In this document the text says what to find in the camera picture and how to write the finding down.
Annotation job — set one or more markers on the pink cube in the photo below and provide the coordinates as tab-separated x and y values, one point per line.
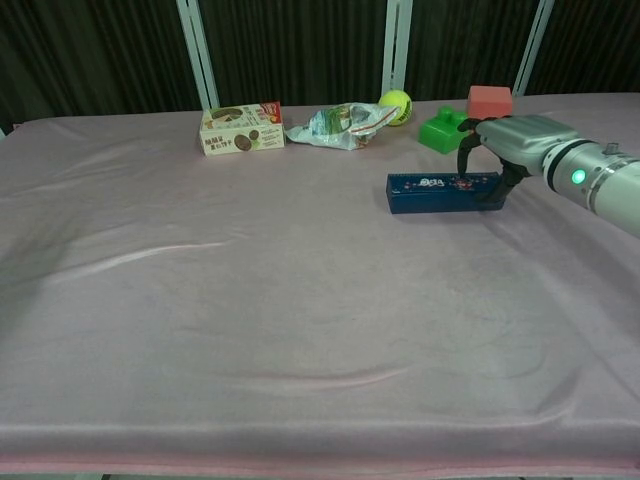
490	102

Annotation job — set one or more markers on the pink table cloth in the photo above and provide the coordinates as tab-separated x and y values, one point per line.
250	300

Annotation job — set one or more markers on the crumpled plastic snack bag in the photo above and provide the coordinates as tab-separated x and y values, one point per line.
332	127

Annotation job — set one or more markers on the cream snack box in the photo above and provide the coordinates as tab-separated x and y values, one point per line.
240	132

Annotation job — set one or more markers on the green toy brick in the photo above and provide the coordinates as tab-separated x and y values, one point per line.
440	135

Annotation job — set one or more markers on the aluminium frame post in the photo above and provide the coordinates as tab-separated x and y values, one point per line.
397	50
532	50
200	55

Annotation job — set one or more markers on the yellow tennis ball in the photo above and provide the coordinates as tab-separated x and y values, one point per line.
397	105

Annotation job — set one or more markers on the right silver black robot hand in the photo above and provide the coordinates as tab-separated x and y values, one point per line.
520	140

